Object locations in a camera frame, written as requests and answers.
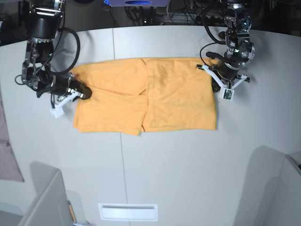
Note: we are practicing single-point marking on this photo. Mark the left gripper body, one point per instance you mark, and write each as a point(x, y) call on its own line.
point(227, 71)

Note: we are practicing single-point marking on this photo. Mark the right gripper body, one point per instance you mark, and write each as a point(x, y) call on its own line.
point(57, 85)

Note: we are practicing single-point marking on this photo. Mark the yellow T-shirt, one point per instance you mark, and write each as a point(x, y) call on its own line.
point(145, 95)

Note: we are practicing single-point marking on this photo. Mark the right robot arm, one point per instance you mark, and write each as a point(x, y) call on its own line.
point(45, 21)

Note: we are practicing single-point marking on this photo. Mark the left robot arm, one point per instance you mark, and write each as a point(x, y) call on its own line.
point(240, 50)

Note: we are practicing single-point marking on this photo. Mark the black power strip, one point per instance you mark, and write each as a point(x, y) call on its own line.
point(209, 20)

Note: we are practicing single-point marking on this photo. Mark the purple box with blue oval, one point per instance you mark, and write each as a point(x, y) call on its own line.
point(128, 3)

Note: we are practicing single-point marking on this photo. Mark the pink cloth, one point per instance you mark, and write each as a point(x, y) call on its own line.
point(9, 169)

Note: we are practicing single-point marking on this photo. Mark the grey bin left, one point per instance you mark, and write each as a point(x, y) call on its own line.
point(41, 200)

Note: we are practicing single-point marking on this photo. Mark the grey bin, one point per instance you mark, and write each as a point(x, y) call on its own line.
point(41, 200)
point(271, 194)

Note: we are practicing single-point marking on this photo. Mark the grey bin right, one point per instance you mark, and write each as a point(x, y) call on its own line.
point(271, 194)

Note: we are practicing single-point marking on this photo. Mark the white table slot plate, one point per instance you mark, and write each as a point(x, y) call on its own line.
point(128, 212)

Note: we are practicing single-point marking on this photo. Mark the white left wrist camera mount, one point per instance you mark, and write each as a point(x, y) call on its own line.
point(223, 84)

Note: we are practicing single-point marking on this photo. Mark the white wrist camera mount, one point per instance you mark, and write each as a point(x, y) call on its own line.
point(223, 84)
point(58, 111)

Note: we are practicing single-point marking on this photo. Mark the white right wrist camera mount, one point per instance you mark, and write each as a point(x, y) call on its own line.
point(58, 111)

